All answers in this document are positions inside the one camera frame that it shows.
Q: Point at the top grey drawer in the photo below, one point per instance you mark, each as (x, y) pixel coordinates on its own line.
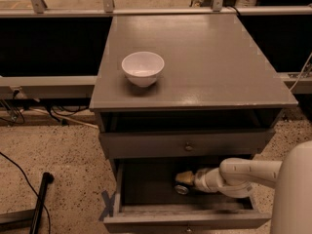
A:
(184, 144)

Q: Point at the grey metal railing frame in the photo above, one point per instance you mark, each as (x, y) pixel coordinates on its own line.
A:
(74, 48)

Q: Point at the blue pepsi can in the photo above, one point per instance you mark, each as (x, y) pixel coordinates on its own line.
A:
(181, 189)

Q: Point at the open middle grey drawer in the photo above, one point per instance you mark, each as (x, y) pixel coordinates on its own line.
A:
(145, 201)

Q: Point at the black metal stand leg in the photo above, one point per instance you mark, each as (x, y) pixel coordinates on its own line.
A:
(28, 218)

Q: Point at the white ceramic bowl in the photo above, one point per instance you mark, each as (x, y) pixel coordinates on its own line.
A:
(142, 68)

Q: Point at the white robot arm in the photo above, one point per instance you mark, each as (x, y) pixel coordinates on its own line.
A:
(291, 179)

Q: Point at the blue tape cross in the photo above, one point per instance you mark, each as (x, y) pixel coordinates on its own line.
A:
(109, 201)

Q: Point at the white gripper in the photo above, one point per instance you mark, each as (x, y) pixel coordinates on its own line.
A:
(202, 179)

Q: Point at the grey wooden drawer cabinet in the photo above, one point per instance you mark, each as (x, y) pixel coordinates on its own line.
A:
(148, 113)

